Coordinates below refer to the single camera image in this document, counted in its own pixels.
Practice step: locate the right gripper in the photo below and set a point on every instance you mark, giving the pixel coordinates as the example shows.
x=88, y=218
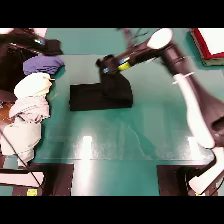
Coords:
x=108, y=64

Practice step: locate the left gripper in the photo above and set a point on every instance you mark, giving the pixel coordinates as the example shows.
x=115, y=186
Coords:
x=53, y=46

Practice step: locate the black garment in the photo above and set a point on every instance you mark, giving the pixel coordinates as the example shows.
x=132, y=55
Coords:
x=103, y=95

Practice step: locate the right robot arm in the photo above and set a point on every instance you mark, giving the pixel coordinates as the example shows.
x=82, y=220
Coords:
x=195, y=110

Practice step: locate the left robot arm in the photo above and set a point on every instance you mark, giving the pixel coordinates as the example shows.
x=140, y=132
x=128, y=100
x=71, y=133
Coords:
x=13, y=73

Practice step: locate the purple garment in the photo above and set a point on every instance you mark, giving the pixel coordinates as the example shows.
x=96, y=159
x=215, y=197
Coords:
x=43, y=64

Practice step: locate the cream garment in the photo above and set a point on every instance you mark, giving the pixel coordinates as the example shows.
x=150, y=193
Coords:
x=33, y=86

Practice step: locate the grey garment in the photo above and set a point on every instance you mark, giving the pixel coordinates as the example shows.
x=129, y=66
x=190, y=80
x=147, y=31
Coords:
x=30, y=108

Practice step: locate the olive garment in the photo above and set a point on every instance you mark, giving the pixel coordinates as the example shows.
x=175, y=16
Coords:
x=213, y=62

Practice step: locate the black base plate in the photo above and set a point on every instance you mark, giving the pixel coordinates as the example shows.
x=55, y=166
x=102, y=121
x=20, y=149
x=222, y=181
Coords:
x=170, y=180
x=58, y=180

